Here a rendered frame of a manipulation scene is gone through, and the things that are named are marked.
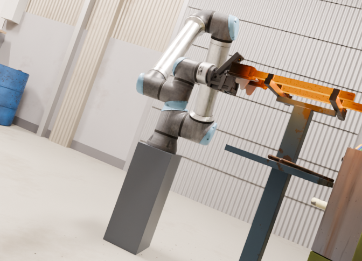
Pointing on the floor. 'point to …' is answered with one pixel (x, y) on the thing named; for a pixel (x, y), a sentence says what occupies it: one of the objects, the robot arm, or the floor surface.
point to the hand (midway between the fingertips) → (259, 82)
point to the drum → (11, 92)
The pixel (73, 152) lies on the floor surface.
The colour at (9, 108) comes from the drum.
